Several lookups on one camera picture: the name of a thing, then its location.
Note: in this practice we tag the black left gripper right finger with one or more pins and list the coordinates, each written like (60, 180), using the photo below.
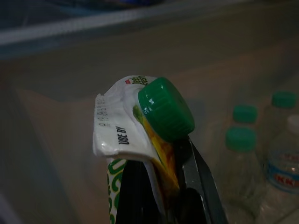
(196, 177)

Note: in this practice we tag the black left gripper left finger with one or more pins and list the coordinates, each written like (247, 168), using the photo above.
(137, 198)

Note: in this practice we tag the mango juice carton green cap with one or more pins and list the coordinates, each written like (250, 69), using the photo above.
(109, 130)

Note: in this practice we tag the grey steel fridge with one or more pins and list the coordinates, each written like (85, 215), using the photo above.
(70, 70)

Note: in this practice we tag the green cap water bottle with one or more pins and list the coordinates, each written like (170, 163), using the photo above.
(283, 99)
(240, 140)
(245, 114)

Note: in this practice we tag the white cap water bottle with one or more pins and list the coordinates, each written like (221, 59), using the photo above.
(282, 177)

